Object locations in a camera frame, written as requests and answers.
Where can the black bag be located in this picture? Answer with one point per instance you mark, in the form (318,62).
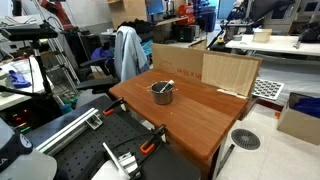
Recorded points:
(311,33)

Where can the long aluminium rail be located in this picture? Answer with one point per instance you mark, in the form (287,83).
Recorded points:
(66,131)

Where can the black camera on tripod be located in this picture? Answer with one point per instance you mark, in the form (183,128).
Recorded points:
(28,32)

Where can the brown cardboard sheet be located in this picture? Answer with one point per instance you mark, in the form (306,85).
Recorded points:
(173,61)

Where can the silver stepladder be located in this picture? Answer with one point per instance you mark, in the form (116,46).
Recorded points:
(63,66)

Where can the black round floor fan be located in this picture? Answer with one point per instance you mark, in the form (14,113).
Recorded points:
(246,139)

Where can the computer monitor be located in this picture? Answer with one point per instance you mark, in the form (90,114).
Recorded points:
(155,6)

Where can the long white table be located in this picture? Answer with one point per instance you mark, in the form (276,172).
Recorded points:
(276,45)

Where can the open cardboard box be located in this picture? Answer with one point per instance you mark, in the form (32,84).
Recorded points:
(296,126)

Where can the red robot arm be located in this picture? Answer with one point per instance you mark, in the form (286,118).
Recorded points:
(61,13)

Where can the red Coca-Cola box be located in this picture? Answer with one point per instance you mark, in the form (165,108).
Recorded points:
(186,14)

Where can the light blue shirt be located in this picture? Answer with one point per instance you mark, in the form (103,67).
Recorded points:
(128,56)

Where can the light plywood panel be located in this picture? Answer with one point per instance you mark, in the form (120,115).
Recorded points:
(230,74)

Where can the black orange clamp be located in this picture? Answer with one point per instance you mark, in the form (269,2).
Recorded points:
(113,106)
(151,140)

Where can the small wooden box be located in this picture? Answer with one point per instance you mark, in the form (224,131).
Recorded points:
(262,35)

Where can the silver metal pot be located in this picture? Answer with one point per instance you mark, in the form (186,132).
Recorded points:
(162,97)

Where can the black computer case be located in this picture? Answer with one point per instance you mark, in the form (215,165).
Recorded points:
(31,116)

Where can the short aluminium bracket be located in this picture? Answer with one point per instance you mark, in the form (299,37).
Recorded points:
(125,161)

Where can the black Expo marker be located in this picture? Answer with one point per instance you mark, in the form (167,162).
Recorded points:
(167,85)

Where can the blue cloth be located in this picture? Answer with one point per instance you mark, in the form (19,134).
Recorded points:
(18,80)

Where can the blue plastic bag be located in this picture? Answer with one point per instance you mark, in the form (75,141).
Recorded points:
(310,106)

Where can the black metal bar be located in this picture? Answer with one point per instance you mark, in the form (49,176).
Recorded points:
(226,160)

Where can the navy and grey cap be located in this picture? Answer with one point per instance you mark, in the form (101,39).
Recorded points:
(15,146)

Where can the white side table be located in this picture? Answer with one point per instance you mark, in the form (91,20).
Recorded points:
(16,96)

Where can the purple cloth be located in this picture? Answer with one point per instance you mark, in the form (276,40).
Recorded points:
(100,52)

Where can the black office chair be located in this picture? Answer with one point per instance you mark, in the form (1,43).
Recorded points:
(100,83)

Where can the checkerboard calibration board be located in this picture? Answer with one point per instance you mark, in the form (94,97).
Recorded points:
(268,89)

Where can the tan cardboard box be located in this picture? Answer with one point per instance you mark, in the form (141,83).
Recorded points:
(128,11)

